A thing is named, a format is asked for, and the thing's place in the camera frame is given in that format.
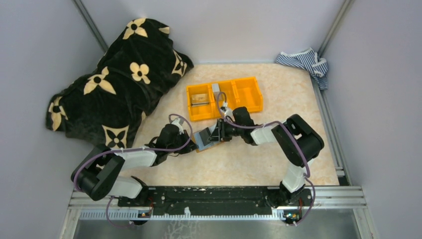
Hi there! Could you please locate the tan leather card holder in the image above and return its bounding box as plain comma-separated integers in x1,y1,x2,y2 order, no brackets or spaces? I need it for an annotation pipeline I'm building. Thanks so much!
193,128,222,153

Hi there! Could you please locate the orange three-compartment bin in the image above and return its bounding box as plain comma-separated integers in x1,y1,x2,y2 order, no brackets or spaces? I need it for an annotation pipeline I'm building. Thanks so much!
186,77,263,121

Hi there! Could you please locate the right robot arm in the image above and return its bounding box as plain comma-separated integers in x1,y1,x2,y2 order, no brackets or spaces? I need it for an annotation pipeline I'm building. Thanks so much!
201,107,324,196

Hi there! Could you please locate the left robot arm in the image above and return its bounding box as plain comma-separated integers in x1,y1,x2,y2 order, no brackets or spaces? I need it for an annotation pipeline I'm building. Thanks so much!
71,123,198,201

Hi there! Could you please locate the grey box in bin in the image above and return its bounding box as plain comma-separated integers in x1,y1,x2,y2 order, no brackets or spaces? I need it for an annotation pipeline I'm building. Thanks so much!
211,83,225,102

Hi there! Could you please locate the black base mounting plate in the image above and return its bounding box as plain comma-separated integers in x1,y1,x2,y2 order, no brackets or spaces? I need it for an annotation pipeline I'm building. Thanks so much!
118,186,312,216

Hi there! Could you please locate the black floral blanket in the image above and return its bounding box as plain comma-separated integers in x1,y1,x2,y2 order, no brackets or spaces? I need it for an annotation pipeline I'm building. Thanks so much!
45,18,194,149

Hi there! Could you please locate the blue striped cloth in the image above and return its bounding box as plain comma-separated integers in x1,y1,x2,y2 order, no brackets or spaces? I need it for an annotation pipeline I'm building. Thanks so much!
275,48,328,90

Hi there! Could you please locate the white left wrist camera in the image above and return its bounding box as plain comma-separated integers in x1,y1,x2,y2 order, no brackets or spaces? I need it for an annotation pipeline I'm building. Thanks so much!
169,117,185,134

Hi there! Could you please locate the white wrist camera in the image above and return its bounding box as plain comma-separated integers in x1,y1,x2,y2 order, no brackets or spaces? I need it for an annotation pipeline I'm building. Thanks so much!
219,102,233,121
169,117,185,134

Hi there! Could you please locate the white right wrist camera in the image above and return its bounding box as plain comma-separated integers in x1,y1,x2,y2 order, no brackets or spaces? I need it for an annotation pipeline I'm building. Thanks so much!
219,102,233,121

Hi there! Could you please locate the aluminium frame rail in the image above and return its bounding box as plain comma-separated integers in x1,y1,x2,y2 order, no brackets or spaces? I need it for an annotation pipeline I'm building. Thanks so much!
69,186,367,222

